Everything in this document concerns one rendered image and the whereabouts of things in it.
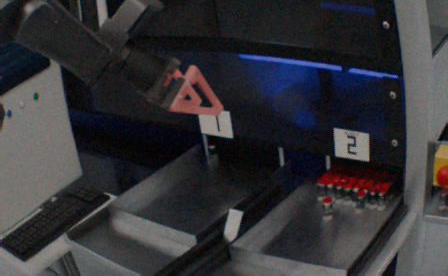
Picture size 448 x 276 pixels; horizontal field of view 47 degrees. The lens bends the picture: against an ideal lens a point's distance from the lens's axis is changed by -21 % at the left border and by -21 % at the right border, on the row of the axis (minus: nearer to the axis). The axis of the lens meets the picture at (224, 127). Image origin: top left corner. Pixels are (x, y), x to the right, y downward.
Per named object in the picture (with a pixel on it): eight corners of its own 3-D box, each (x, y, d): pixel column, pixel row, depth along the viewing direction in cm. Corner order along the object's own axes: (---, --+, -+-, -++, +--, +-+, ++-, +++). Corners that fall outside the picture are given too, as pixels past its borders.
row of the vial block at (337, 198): (320, 195, 129) (320, 177, 127) (386, 206, 118) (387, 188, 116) (315, 200, 127) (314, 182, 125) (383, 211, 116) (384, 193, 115)
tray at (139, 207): (201, 155, 156) (199, 142, 155) (292, 173, 141) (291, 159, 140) (110, 217, 133) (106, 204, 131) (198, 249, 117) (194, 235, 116)
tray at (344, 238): (321, 178, 136) (320, 164, 135) (411, 192, 121) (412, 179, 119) (231, 259, 112) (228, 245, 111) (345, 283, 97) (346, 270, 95)
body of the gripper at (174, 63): (166, 60, 96) (129, 39, 93) (185, 63, 86) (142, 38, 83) (145, 97, 95) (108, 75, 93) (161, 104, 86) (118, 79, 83)
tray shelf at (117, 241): (187, 159, 160) (186, 152, 159) (427, 202, 118) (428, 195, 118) (64, 242, 127) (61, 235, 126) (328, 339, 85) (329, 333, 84)
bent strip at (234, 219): (234, 232, 122) (230, 208, 119) (246, 235, 120) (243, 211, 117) (189, 265, 112) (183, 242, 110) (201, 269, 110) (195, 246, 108)
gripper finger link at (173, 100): (221, 87, 94) (168, 56, 90) (239, 92, 87) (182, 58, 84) (198, 128, 94) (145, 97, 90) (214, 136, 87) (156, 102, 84)
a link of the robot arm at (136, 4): (59, 50, 79) (96, 85, 79) (102, -15, 76) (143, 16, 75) (93, 40, 91) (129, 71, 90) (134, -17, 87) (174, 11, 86)
